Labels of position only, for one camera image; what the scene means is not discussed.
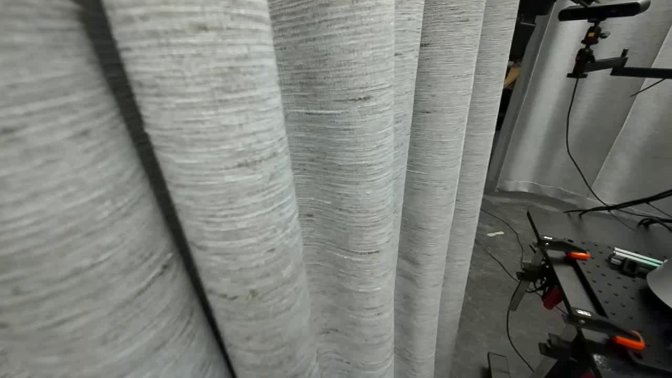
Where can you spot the grey woven fabric curtain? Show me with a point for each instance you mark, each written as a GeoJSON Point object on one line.
{"type": "Point", "coordinates": [336, 174]}

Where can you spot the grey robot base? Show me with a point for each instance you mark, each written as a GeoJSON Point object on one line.
{"type": "Point", "coordinates": [661, 283]}

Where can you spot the white paper scrap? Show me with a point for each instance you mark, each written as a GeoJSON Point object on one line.
{"type": "Point", "coordinates": [494, 233]}

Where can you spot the wooden furniture piece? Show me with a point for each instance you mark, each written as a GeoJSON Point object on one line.
{"type": "Point", "coordinates": [513, 76]}

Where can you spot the red clamp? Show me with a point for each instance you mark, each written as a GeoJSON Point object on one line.
{"type": "Point", "coordinates": [553, 296]}

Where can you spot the grey background partition panel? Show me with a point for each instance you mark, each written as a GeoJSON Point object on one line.
{"type": "Point", "coordinates": [609, 127]}

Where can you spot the black perforated breadboard table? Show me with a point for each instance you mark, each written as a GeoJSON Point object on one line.
{"type": "Point", "coordinates": [609, 295]}

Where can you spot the green and white box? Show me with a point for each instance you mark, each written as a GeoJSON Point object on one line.
{"type": "Point", "coordinates": [637, 256]}

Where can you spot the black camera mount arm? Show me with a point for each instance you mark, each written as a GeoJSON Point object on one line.
{"type": "Point", "coordinates": [595, 63]}

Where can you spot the black stereo camera bar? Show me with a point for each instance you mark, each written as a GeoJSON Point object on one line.
{"type": "Point", "coordinates": [601, 8]}

